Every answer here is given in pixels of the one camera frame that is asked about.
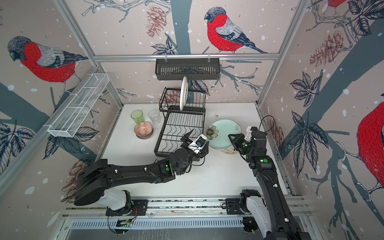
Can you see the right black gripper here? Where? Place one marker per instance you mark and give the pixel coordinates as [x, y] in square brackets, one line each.
[237, 141]

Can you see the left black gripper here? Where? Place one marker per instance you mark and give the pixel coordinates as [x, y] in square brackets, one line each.
[185, 141]

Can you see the white plate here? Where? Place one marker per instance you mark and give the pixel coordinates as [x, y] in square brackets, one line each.
[230, 150]
[184, 93]

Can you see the pale green plate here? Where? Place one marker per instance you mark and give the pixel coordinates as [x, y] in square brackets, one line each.
[218, 133]

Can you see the clear drinking glass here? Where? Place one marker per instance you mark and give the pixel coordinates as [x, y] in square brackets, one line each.
[155, 116]

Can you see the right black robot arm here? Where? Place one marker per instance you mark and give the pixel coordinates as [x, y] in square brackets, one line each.
[269, 208]

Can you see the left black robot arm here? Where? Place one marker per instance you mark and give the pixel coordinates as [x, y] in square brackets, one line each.
[97, 183]

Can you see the black two-tier dish rack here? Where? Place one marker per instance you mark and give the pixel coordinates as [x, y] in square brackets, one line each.
[179, 122]

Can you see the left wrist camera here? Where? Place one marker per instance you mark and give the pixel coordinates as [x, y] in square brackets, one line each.
[194, 146]

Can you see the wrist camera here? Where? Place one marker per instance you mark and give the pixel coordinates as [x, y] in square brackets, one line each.
[248, 136]
[194, 146]

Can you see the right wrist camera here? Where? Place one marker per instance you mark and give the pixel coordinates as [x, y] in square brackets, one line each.
[248, 136]

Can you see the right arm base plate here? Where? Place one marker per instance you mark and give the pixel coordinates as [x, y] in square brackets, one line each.
[234, 206]

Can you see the black hanging wall basket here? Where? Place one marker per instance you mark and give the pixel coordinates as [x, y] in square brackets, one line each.
[193, 69]

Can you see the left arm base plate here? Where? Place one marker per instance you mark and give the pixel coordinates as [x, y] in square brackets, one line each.
[135, 208]

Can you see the white wire wall basket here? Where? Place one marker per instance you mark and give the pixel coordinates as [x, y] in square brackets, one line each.
[81, 102]

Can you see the horizontal aluminium frame bar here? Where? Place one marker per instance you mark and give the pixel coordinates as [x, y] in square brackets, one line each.
[150, 58]

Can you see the aluminium mounting rail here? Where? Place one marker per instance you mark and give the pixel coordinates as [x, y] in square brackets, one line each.
[182, 207]

